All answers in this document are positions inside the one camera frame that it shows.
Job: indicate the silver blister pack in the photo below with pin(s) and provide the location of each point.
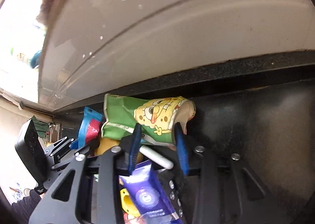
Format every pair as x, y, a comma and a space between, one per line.
176, 194

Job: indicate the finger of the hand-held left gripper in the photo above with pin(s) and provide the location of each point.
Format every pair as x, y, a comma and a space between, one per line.
62, 144
61, 163

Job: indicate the yellow round object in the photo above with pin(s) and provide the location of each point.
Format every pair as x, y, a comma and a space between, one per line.
107, 146

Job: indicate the purple carton box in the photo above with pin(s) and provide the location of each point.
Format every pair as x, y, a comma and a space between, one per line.
147, 189

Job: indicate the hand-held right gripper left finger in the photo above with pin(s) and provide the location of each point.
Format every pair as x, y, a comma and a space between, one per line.
134, 150

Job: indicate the printed floor mat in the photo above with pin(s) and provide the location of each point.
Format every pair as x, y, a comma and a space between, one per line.
17, 189

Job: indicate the white plastic tube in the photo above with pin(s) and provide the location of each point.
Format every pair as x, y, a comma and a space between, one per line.
157, 157

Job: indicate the blue object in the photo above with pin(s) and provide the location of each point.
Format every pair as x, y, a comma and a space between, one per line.
37, 58

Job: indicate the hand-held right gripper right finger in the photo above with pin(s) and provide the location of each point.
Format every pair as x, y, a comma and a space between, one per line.
181, 150

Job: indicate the blue and red snack packet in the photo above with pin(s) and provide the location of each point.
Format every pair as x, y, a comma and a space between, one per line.
89, 128

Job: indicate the green cloth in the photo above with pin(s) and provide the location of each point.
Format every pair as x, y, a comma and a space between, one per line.
40, 126

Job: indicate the yellow plastic piece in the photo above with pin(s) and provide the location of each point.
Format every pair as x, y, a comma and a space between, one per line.
126, 201

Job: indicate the green cartoon snack bag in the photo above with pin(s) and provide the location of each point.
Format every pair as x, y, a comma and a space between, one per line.
123, 115

